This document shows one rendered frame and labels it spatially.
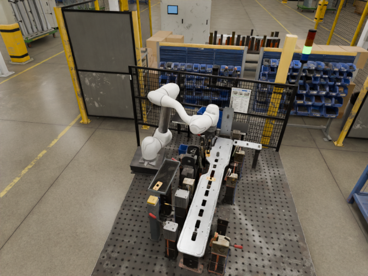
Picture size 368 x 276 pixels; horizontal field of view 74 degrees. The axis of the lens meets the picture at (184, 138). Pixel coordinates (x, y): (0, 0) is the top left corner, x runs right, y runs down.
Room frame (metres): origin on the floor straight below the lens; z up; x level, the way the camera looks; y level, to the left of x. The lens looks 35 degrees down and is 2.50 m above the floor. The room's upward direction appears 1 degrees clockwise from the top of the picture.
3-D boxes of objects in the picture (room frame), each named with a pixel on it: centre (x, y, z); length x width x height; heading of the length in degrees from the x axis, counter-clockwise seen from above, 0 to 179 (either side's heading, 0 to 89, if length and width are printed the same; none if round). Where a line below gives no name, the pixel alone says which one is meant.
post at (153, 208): (1.16, 0.21, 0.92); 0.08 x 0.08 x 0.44; 74
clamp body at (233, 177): (1.55, -0.43, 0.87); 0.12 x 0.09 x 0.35; 74
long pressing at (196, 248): (1.52, -0.24, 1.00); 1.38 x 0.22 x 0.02; 164
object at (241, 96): (2.49, -0.62, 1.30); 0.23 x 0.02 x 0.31; 74
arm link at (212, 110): (1.60, -0.20, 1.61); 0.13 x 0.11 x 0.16; 144
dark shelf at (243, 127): (2.46, -0.30, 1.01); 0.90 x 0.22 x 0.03; 74
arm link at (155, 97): (1.95, 0.24, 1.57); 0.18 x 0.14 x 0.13; 54
